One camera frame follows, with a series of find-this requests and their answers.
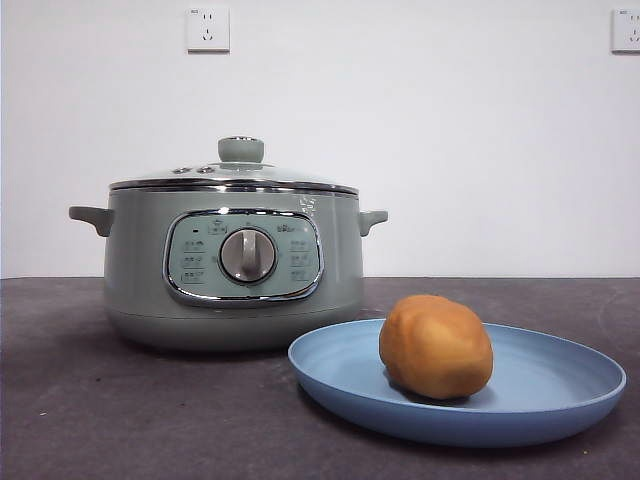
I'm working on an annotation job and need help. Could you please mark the brown potato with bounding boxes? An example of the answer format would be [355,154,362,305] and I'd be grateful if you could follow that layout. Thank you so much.
[378,293,495,401]

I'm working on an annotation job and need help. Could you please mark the blue round plate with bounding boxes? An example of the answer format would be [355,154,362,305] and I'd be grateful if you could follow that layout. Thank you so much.
[287,318,628,448]

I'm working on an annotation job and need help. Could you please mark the white wall socket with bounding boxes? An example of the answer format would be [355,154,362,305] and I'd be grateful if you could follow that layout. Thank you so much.
[610,7,640,54]
[187,6,232,55]

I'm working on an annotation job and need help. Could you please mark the sage green electric steamer pot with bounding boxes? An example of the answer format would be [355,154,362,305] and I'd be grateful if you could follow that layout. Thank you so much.
[68,187,389,354]

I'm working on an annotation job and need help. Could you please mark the glass lid with green knob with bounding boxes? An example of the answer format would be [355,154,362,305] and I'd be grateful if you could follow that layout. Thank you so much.
[109,135,359,194]

